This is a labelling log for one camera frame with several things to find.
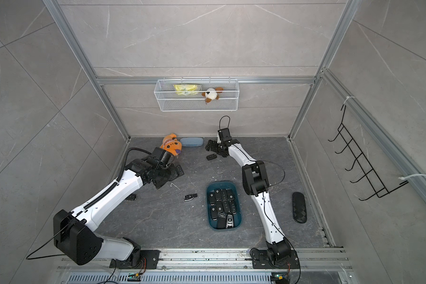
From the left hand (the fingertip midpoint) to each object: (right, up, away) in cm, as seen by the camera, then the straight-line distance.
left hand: (178, 172), depth 81 cm
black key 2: (+22, -13, +10) cm, 27 cm away
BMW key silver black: (+24, -24, +1) cm, 34 cm away
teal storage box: (+15, -9, +12) cm, 22 cm away
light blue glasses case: (+1, +16, +33) cm, 37 cm away
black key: (+15, +6, +26) cm, 31 cm away
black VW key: (+19, -13, +11) cm, 26 cm away
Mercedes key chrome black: (+4, -14, +9) cm, 17 cm away
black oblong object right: (+59, -18, +5) cm, 62 cm away
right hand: (+15, +12, +28) cm, 34 cm away
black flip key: (+16, -15, +9) cm, 23 cm away
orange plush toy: (-10, +14, +23) cm, 29 cm away
